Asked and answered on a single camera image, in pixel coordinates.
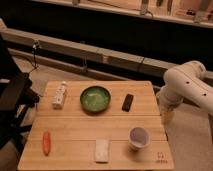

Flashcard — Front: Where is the orange red pepper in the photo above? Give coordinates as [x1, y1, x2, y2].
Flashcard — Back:
[42, 131, 51, 156]

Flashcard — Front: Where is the white plastic bottle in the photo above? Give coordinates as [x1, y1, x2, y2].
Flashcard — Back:
[52, 81, 67, 109]

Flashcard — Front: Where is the black rectangular block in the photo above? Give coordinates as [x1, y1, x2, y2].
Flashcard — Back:
[122, 94, 134, 112]

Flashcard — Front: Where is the white sponge block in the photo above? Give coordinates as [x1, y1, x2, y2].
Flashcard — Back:
[95, 139, 109, 163]

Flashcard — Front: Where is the black cable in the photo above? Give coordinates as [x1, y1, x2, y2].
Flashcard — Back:
[29, 40, 41, 75]

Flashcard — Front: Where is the black chair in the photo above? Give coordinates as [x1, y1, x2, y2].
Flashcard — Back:
[0, 34, 40, 152]

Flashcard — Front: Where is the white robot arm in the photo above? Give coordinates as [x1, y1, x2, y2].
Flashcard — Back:
[157, 61, 213, 124]

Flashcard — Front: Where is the green bowl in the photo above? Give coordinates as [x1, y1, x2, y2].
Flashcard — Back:
[80, 86, 111, 113]

